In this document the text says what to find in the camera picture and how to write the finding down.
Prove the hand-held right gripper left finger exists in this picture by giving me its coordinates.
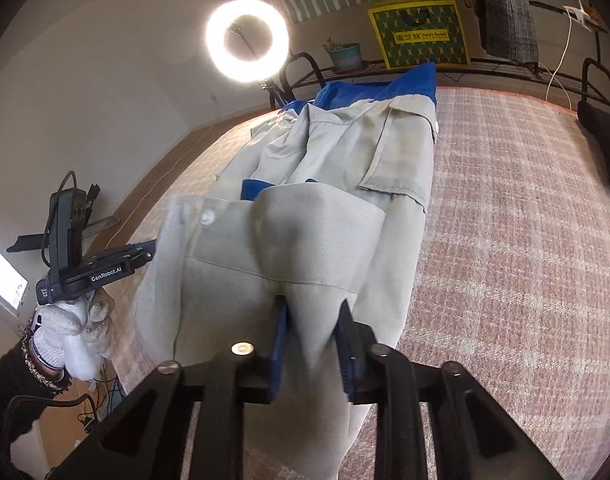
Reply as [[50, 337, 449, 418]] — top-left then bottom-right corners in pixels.
[[45, 296, 290, 480]]

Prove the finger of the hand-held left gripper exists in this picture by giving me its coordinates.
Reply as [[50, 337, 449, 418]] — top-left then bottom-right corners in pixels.
[[112, 240, 158, 263]]

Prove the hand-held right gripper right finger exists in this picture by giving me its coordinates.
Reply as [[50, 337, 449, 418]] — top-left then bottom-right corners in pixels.
[[335, 299, 566, 480]]

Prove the beige work jacket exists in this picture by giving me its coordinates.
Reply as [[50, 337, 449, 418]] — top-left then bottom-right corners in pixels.
[[135, 62, 440, 480]]

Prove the person's left forearm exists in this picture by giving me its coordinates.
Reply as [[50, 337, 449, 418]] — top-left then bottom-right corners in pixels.
[[0, 337, 73, 461]]

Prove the person's left hand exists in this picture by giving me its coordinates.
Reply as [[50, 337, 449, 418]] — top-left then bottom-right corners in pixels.
[[32, 292, 116, 378]]

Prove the white panel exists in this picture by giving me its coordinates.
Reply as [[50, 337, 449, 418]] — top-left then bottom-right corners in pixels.
[[0, 235, 28, 311]]

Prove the plaid bed blanket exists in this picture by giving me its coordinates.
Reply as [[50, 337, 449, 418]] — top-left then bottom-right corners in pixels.
[[112, 85, 610, 480]]

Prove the teal plant pot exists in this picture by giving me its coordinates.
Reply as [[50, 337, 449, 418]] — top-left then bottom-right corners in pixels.
[[322, 37, 363, 73]]

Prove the orange floral mattress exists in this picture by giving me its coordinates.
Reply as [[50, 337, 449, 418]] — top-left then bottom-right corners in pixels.
[[437, 85, 578, 111]]

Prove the yellow green patterned box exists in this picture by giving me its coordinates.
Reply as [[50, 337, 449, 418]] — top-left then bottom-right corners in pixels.
[[367, 0, 472, 71]]

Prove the hanging dark plaid garment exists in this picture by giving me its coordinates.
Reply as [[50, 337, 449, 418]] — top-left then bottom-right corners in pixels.
[[472, 0, 540, 63]]

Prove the thin black cable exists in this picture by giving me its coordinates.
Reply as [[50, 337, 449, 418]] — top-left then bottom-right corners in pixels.
[[5, 391, 98, 428]]

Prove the ring light tripod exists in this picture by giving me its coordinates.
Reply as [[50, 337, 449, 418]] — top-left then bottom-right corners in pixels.
[[227, 19, 292, 111]]

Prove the black metal bed frame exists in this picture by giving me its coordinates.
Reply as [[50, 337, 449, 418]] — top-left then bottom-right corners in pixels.
[[279, 0, 610, 111]]

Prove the white charging cable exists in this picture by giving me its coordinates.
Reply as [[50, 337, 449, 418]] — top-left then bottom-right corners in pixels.
[[545, 0, 603, 103]]

